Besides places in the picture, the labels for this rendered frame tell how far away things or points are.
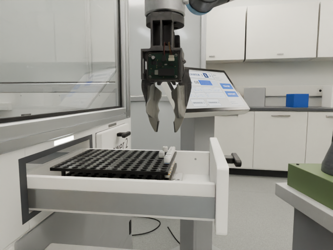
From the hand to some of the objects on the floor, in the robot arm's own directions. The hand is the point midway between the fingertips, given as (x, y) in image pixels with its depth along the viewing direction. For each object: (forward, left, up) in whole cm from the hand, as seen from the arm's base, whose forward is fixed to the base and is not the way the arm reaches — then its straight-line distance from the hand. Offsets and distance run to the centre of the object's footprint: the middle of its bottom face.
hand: (166, 125), depth 52 cm
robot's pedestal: (-55, -15, -95) cm, 111 cm away
